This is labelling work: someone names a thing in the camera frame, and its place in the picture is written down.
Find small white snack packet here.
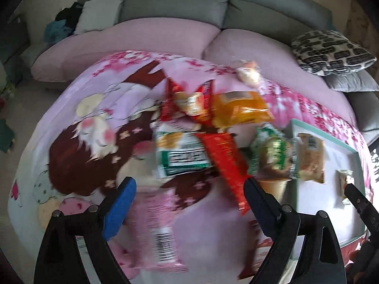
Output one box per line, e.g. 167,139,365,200
337,169,355,205

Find black white patterned pillow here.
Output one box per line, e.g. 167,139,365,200
291,30,377,76

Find dark grey pillow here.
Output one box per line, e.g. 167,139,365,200
324,70,379,93

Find patterned curtain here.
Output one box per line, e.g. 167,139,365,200
346,0,379,54

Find green white snack packet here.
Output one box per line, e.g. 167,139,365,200
152,123,211,178

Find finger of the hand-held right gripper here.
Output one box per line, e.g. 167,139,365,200
344,183,373,232

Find pink printed blanket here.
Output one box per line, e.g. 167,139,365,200
6,50,376,284

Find dark green object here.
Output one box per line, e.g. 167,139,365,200
0,118,13,154

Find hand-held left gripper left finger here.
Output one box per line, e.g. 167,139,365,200
33,177,137,284

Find teal-edged white tray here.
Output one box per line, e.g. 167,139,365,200
289,118,372,247

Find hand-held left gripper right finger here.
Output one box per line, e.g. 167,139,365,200
243,177,347,284

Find orange snack packet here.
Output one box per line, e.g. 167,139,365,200
212,91,274,131

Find dark clothes pile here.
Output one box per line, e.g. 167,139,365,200
56,2,85,28

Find black white printed cloth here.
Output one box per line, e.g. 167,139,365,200
367,142,379,184

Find pink sofa seat cover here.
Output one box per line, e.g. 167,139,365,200
31,18,357,125

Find red gold patterned snack packet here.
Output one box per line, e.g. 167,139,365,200
195,133,252,215

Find grey sofa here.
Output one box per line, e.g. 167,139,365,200
9,0,379,142

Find dark teal cabinet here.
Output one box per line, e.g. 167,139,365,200
0,15,30,74

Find red biscuit snack packet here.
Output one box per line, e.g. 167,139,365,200
160,78,215,125

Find clear pale bread packet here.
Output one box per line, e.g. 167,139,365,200
235,60,263,87

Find tan bread packet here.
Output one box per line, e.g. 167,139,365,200
297,133,326,184

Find green round bun packet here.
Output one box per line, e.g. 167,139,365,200
248,124,299,181

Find light grey pillow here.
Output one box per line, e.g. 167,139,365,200
73,0,126,35

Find pink snack packet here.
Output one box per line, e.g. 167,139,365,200
129,186,190,273

